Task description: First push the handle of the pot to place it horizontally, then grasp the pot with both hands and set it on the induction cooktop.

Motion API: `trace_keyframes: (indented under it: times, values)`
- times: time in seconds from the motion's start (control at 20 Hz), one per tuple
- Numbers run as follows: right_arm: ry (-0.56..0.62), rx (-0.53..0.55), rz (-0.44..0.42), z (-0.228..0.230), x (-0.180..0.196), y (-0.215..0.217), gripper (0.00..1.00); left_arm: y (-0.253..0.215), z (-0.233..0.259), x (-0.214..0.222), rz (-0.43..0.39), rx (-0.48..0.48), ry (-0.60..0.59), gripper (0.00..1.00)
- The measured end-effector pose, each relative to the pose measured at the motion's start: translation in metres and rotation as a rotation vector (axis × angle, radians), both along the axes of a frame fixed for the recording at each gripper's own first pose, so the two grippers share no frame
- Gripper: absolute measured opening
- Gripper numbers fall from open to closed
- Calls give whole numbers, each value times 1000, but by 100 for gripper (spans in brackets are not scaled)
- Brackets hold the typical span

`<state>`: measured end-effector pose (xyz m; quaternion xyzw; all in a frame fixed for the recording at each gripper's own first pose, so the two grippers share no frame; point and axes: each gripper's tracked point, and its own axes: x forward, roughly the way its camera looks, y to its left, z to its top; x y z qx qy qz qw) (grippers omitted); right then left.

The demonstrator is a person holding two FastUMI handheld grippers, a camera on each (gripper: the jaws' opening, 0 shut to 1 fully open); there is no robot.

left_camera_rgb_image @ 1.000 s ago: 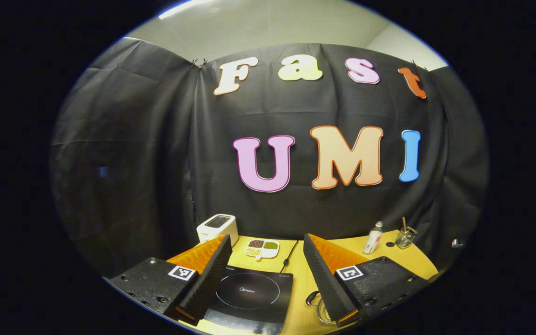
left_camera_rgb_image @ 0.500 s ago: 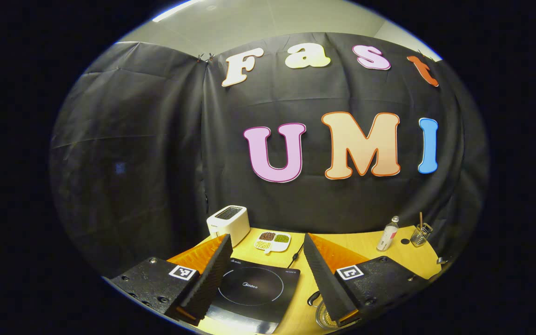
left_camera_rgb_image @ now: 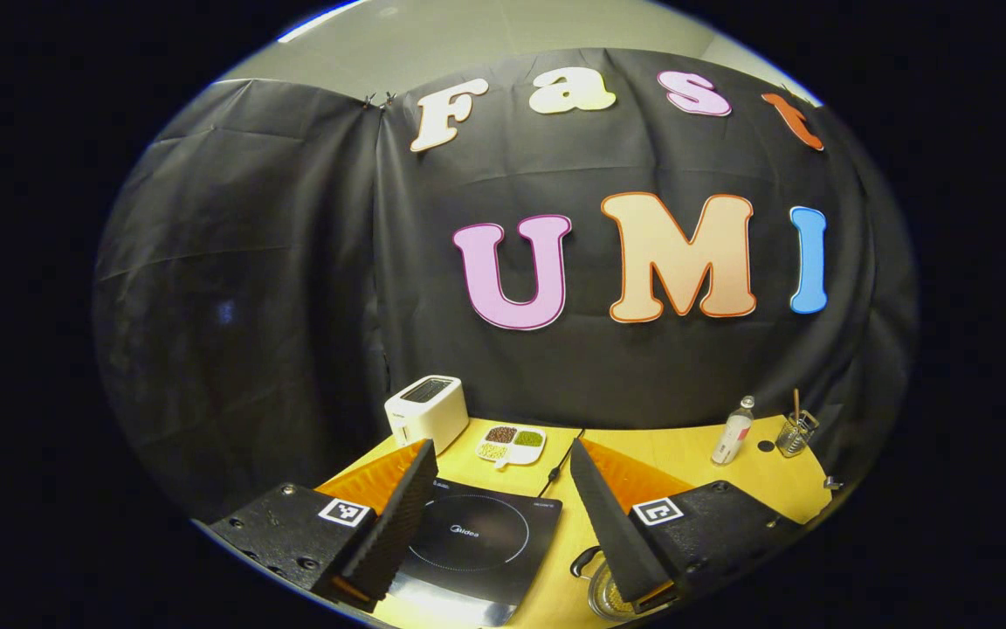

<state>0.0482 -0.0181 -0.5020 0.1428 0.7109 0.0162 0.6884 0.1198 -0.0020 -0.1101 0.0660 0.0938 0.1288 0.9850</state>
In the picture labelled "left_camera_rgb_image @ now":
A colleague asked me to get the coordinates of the steel pot with black handles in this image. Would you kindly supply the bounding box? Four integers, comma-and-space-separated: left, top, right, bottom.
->
569, 546, 644, 623

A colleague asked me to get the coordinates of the black induction cooktop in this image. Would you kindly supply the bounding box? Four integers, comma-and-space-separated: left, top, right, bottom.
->
381, 478, 563, 628

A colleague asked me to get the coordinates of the white toaster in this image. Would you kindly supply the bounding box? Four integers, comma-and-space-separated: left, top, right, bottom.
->
384, 376, 470, 455

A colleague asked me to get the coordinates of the black power cable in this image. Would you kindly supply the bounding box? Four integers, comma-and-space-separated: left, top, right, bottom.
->
538, 428, 587, 499

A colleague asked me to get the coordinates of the white divided dish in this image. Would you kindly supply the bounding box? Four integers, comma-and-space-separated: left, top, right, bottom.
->
475, 425, 548, 470

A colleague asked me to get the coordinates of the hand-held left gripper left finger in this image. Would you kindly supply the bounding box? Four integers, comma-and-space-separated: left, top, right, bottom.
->
206, 439, 439, 612

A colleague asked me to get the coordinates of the small clear plastic bottle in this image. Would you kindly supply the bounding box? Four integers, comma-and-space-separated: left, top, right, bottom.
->
711, 396, 755, 467

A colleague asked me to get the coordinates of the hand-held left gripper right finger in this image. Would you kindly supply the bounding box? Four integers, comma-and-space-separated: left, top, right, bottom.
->
569, 438, 805, 614

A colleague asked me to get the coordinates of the clear glass cup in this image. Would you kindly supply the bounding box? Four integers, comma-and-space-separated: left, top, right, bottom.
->
775, 411, 820, 459

